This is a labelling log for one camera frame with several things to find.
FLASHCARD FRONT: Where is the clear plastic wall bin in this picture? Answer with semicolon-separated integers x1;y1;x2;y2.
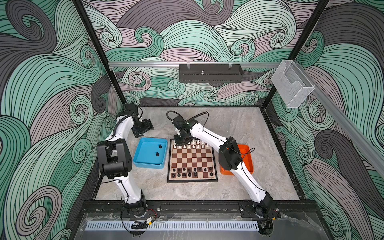
271;60;315;109

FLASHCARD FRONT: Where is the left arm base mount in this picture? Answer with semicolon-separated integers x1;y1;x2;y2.
122;201;161;219

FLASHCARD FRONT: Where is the black perforated wall shelf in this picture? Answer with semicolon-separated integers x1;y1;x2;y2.
179;65;244;84

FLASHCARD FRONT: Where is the blue plastic tray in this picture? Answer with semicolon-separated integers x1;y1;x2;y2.
133;138;168;170

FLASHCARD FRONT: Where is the aluminium rail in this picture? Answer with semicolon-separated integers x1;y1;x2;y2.
108;61;280;69

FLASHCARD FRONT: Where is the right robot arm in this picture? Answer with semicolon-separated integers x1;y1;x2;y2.
166;111;279;217

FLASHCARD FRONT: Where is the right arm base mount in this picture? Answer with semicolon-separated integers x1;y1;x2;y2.
239;200;281;220

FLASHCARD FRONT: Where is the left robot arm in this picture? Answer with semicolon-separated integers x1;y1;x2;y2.
96;104;154;211

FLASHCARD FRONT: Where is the folding chess board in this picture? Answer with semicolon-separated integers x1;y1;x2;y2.
167;139;218;183

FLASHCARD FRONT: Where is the white slotted cable duct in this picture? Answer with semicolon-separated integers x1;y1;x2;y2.
85;221;259;232

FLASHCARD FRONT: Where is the orange plastic tray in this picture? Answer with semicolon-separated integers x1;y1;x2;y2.
220;144;254;176

